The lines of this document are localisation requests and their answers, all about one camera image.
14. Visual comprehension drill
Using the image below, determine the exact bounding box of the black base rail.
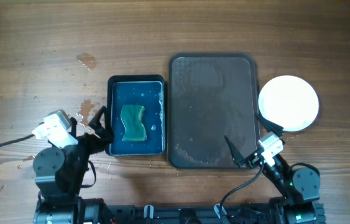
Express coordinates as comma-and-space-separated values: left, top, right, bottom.
108, 204, 275, 224

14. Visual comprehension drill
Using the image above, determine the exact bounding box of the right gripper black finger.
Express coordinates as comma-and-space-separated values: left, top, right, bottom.
224, 136, 245, 167
255, 113, 284, 137

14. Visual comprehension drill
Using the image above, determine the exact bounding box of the green yellow sponge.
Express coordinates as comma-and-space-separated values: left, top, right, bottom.
121, 105, 147, 142

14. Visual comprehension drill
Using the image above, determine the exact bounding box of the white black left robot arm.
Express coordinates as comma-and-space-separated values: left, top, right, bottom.
32, 106, 116, 224

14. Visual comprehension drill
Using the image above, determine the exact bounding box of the white plate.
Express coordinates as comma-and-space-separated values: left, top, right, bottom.
258, 75, 320, 132

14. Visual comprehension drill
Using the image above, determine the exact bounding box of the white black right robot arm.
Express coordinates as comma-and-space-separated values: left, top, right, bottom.
216, 113, 324, 223

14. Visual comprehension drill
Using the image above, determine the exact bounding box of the dark brown serving tray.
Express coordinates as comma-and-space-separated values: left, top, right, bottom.
166, 52, 260, 170

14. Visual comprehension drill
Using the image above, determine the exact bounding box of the black water-filled tray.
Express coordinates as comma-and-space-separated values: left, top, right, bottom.
105, 75, 166, 156

